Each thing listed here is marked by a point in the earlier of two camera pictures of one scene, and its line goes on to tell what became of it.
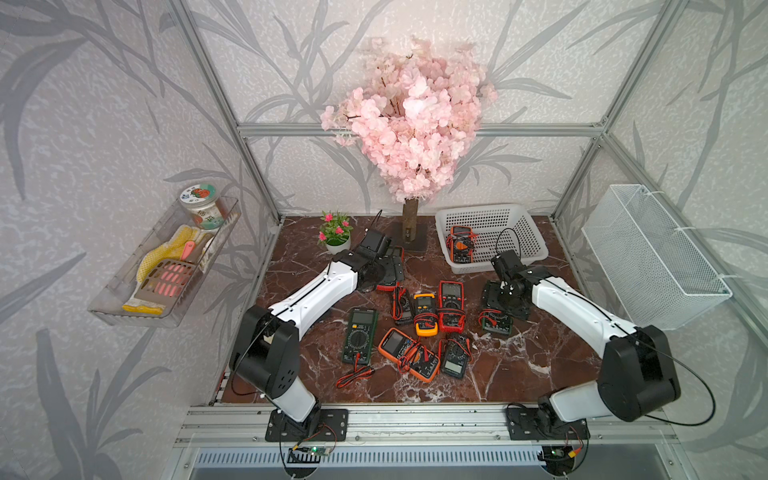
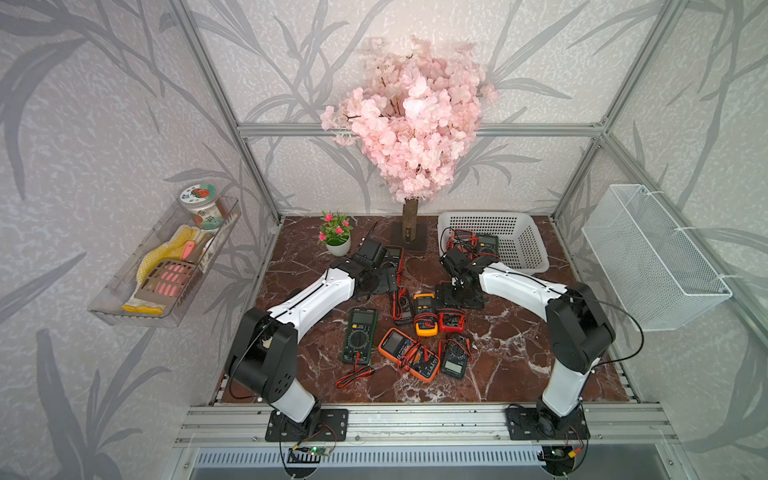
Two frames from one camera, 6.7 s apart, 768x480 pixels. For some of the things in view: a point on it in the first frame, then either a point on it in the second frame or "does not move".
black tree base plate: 420,242 does not move
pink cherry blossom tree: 415,115 does not move
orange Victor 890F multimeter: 461,244 does not move
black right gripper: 489,298 to 472,303
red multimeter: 451,306 does not move
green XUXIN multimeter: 496,322 to 488,245
